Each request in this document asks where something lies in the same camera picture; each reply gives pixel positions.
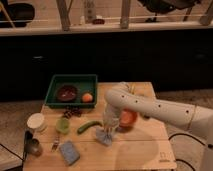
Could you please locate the green cucumber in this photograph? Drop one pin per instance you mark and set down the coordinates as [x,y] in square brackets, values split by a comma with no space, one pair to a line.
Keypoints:
[87,125]

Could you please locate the black office chair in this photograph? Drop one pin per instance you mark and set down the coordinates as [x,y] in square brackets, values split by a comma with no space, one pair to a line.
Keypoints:
[166,6]

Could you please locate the bunch of dark grapes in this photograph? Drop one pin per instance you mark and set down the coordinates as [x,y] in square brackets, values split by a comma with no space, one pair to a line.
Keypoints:
[69,112]

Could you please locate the silver fork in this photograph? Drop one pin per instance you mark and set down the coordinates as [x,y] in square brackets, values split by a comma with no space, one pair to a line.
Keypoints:
[55,142]

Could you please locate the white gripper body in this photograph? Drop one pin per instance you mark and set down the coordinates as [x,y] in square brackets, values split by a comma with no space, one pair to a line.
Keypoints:
[110,121]

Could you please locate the orange plate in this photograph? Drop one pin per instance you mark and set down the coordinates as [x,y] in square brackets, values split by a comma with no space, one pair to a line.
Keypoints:
[128,118]

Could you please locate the dark red bowl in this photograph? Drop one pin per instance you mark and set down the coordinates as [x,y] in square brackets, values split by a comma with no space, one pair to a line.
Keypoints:
[66,93]

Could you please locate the blue-grey towel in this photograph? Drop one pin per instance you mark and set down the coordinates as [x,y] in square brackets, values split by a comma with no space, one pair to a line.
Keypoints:
[105,137]

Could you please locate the orange fruit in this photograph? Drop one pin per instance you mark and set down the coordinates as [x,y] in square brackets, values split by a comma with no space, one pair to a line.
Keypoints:
[87,97]

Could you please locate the green plastic tray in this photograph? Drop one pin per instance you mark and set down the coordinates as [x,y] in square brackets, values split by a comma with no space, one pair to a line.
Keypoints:
[85,83]

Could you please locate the blue sponge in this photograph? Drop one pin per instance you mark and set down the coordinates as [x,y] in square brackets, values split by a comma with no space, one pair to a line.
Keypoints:
[69,153]

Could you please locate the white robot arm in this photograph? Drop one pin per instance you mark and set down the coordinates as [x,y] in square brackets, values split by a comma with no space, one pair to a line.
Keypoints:
[195,119]

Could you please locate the metal cup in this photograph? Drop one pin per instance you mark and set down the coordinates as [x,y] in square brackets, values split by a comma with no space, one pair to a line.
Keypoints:
[34,147]

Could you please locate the wooden chopsticks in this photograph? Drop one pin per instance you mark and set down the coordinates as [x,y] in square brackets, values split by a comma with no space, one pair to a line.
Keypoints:
[132,88]

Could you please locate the green plastic cup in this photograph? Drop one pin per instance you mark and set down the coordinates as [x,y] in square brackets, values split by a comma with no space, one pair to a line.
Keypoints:
[62,125]

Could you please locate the black clamp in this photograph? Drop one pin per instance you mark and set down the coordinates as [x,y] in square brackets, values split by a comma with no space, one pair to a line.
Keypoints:
[28,136]

